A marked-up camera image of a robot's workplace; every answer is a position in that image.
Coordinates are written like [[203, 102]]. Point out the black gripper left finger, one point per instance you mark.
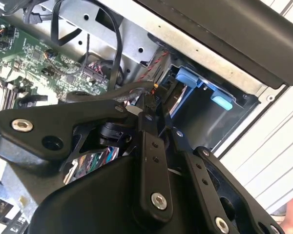
[[39, 117]]

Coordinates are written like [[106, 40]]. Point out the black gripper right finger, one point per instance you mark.
[[210, 175]]

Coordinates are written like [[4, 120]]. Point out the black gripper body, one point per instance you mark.
[[92, 209]]

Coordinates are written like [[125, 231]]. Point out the hard disk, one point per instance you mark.
[[185, 75]]

